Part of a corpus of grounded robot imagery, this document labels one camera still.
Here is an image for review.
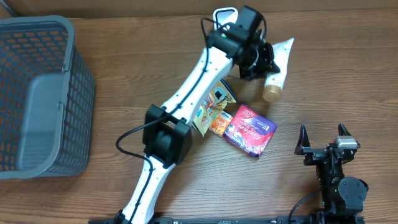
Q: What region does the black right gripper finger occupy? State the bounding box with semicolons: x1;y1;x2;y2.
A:
338;123;351;136
294;124;311;155

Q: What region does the yellow snack bag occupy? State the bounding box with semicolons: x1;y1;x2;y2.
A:
192;79;238;137

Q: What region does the red purple pad package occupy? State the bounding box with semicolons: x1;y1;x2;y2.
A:
224;105;277;157

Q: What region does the orange tissue packet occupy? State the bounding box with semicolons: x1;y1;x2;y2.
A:
209;111;233;137

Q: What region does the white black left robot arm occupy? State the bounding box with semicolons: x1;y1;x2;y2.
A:
113;6;280;223

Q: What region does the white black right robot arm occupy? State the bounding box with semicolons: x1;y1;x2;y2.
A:
287;123;369;224

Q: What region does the white barcode scanner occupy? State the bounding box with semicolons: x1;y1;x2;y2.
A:
213;7;238;30

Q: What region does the gray plastic shopping basket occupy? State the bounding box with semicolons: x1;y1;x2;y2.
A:
1;16;95;180

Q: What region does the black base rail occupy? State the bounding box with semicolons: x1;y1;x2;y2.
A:
88;216;366;224

